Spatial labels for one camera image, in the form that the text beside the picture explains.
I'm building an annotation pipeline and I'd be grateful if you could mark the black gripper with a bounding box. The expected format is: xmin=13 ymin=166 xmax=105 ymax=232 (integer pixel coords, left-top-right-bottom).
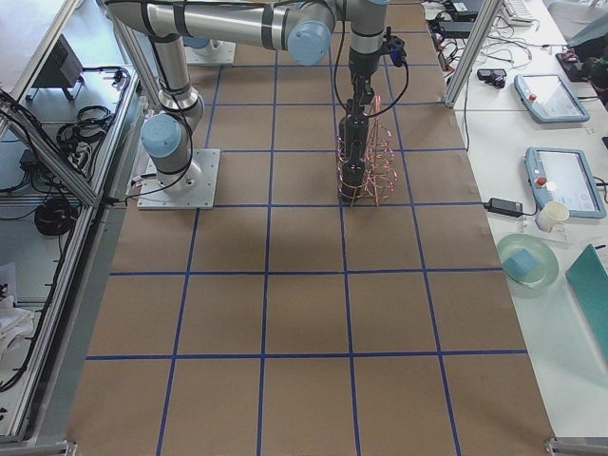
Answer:
xmin=345 ymin=71 xmax=375 ymax=124

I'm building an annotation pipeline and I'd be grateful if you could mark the dark wine bottle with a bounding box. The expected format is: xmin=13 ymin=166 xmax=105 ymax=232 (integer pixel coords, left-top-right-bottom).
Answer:
xmin=339 ymin=161 xmax=365 ymax=203
xmin=339 ymin=112 xmax=369 ymax=165

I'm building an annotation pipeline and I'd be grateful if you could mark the dark wine bottle in basket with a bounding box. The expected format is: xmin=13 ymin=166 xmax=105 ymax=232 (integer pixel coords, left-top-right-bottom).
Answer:
xmin=339 ymin=161 xmax=365 ymax=203

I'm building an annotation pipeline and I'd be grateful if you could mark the black power brick top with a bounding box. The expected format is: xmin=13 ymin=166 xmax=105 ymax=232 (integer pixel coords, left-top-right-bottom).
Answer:
xmin=437 ymin=21 xmax=475 ymax=39

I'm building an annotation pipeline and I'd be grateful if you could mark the upper teach pendant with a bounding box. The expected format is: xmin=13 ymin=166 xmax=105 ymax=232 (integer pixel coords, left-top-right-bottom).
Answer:
xmin=513 ymin=74 xmax=590 ymax=124

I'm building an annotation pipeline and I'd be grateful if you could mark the teach pendant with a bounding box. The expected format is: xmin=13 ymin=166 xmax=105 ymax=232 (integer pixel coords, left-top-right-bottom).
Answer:
xmin=524 ymin=147 xmax=607 ymax=219
xmin=513 ymin=74 xmax=590 ymax=124

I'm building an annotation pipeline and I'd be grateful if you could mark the black power adapter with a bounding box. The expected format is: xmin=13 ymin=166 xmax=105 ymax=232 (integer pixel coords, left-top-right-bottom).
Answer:
xmin=484 ymin=198 xmax=523 ymax=218

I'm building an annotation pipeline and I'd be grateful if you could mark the lower teach pendant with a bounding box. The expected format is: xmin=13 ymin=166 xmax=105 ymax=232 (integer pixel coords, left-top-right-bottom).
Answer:
xmin=524 ymin=147 xmax=607 ymax=219

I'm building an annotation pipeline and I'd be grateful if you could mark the white paper cup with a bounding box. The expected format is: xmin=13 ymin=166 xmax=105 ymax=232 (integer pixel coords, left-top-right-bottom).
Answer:
xmin=535 ymin=200 xmax=570 ymax=232

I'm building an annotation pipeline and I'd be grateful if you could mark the blue foam cube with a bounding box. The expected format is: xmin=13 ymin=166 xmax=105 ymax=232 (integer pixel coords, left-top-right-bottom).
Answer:
xmin=503 ymin=249 xmax=541 ymax=280

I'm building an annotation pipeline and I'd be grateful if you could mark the green glass plate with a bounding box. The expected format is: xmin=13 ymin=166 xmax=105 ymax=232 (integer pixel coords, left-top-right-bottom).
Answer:
xmin=497 ymin=234 xmax=560 ymax=290

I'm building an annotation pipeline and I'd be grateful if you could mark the teal board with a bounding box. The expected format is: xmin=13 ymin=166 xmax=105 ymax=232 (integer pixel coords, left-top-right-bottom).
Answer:
xmin=565 ymin=244 xmax=607 ymax=359

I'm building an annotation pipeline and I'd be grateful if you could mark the black box on stand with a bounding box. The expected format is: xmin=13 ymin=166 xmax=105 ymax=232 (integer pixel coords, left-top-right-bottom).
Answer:
xmin=26 ymin=34 xmax=84 ymax=101

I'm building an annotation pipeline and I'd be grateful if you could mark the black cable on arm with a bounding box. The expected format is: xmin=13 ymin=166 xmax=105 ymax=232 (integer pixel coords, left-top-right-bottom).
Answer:
xmin=332 ymin=0 xmax=410 ymax=120

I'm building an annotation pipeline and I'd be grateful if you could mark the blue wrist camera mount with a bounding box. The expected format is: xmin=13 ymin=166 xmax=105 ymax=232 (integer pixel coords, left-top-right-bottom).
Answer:
xmin=380 ymin=27 xmax=407 ymax=67

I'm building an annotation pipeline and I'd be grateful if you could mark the copper wire wine basket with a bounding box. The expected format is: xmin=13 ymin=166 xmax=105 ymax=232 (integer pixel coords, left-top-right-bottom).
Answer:
xmin=336 ymin=95 xmax=398 ymax=206

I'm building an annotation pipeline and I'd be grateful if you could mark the aluminium frame post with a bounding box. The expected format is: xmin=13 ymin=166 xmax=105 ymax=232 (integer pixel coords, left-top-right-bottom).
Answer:
xmin=444 ymin=0 xmax=502 ymax=108

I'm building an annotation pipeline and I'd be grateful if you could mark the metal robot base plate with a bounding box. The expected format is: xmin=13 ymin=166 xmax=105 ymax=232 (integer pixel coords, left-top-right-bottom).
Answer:
xmin=137 ymin=149 xmax=220 ymax=210

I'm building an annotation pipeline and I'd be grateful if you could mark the coiled black cable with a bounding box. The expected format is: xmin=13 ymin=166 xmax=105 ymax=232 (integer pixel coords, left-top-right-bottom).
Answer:
xmin=33 ymin=197 xmax=73 ymax=238

